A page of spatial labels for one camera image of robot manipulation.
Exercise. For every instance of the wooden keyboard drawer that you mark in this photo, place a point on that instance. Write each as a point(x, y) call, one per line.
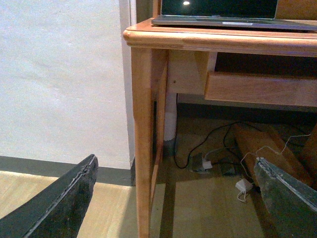
point(261, 89)

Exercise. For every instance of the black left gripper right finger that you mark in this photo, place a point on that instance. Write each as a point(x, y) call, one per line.
point(291, 203)

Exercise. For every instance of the white power adapter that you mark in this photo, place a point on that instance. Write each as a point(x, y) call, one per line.
point(244, 185)

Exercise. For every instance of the wooden desk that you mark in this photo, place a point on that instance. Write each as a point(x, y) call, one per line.
point(150, 48)

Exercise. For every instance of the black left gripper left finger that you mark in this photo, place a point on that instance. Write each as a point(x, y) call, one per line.
point(59, 210)

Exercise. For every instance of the grey laptop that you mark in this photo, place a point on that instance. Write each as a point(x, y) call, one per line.
point(257, 14)

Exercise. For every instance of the power strip with plug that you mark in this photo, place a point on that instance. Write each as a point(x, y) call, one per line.
point(209, 162)

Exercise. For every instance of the white pipe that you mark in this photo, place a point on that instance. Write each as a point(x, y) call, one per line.
point(170, 123)

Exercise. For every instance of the wooden box under desk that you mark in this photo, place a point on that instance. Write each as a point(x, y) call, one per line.
point(268, 144)

